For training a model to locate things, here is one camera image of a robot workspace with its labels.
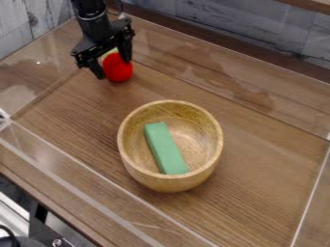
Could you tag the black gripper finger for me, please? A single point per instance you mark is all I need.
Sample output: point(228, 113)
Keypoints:
point(124, 46)
point(96, 69)

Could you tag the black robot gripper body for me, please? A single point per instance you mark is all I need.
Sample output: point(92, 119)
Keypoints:
point(100, 36)

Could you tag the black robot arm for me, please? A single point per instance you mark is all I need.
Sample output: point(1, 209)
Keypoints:
point(88, 8)

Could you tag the green rectangular block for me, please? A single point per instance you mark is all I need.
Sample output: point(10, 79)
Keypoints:
point(165, 152)

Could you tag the red plush strawberry fruit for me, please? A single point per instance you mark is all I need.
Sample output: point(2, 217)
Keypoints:
point(116, 69)

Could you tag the round wooden bowl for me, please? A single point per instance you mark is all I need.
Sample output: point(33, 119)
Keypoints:
point(196, 134)

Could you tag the clear acrylic tray wall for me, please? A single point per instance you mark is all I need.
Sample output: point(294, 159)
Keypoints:
point(266, 198)

